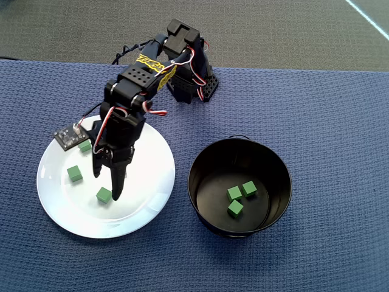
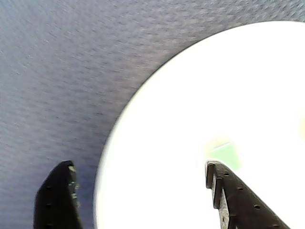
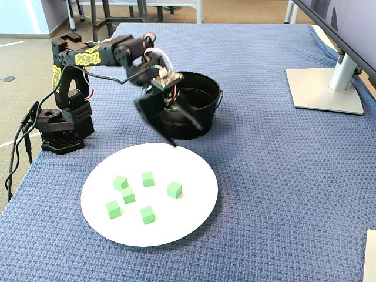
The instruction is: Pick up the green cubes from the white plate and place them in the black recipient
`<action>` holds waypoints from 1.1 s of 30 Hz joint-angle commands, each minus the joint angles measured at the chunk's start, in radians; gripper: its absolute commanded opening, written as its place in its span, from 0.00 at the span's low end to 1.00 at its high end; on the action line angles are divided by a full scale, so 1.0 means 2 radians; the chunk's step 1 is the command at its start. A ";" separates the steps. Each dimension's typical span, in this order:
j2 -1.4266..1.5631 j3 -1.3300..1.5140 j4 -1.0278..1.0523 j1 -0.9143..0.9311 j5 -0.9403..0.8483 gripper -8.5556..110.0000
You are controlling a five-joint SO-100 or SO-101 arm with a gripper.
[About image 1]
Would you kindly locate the white round plate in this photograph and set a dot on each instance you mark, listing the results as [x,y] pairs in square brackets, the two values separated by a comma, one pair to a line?
[146,182]

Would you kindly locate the green cube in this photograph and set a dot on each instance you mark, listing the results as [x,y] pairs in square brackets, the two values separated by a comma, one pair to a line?
[103,195]
[249,188]
[234,193]
[74,174]
[85,147]
[235,209]

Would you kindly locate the black metal bucket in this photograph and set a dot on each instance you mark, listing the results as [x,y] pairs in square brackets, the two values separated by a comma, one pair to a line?
[212,197]

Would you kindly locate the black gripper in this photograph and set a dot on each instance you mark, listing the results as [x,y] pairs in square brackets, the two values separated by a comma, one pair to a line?
[119,158]

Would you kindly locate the blue woven table cloth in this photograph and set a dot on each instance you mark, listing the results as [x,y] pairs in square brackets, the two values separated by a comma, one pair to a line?
[304,152]

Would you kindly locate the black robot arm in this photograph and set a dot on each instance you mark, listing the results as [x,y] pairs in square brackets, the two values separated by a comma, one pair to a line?
[136,76]

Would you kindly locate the white floor tape line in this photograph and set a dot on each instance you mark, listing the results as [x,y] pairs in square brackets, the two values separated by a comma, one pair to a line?
[367,16]

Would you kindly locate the black wrist camera board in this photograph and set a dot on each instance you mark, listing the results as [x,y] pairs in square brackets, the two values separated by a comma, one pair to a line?
[70,138]

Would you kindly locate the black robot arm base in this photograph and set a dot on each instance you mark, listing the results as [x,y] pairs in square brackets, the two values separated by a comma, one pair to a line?
[209,88]

